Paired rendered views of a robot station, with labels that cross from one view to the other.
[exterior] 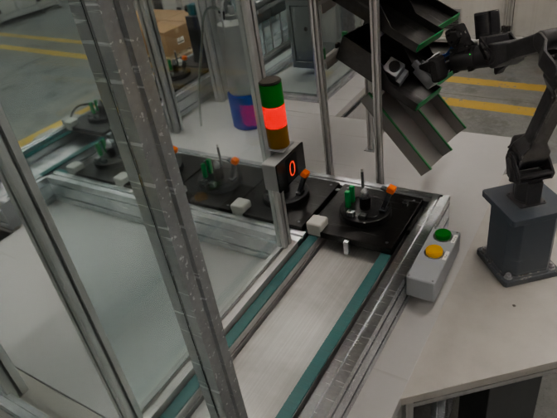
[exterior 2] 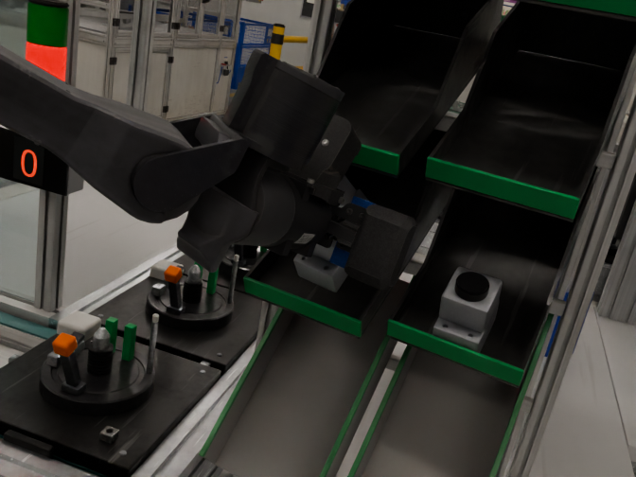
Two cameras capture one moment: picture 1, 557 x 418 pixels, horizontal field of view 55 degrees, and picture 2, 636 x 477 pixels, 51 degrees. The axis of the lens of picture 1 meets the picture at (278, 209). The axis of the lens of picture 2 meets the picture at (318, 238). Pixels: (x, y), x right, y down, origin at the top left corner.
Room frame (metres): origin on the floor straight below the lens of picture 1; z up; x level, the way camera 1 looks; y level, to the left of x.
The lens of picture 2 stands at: (1.11, -1.01, 1.48)
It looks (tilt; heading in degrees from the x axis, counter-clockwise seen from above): 19 degrees down; 67
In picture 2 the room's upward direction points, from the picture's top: 11 degrees clockwise
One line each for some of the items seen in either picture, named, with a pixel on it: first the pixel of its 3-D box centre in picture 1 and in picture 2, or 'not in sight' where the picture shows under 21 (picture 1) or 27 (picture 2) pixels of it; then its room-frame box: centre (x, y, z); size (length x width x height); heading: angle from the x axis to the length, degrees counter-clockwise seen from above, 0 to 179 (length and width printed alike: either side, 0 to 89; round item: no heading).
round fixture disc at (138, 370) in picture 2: (365, 210); (98, 377); (1.17, -0.23, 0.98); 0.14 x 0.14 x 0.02
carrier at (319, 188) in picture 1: (283, 184); (192, 287); (1.33, -0.03, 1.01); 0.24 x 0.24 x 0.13; 54
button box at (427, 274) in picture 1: (433, 262); not in sight; (0.98, -0.36, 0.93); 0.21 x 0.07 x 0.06; 144
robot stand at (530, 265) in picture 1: (520, 232); not in sight; (1.00, -0.58, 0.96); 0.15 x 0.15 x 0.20; 5
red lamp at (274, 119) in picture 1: (274, 114); (45, 62); (1.09, -0.03, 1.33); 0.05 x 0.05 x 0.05
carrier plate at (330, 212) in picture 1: (365, 216); (97, 389); (1.17, -0.23, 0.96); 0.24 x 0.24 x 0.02; 54
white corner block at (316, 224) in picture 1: (317, 226); (79, 331); (1.15, -0.10, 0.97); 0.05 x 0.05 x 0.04; 54
